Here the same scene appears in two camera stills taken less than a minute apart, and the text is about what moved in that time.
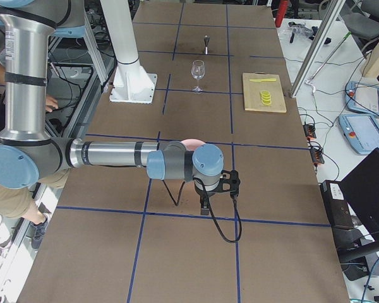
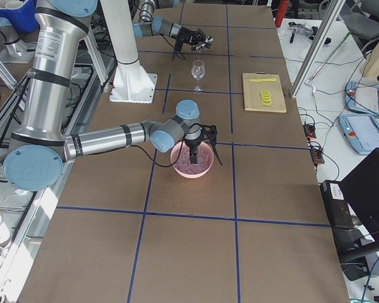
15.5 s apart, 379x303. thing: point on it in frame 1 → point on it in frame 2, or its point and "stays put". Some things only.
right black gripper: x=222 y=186 → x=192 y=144
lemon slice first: x=266 y=100 stays put
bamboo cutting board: x=263 y=92 stays put
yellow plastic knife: x=256 y=80 stays put
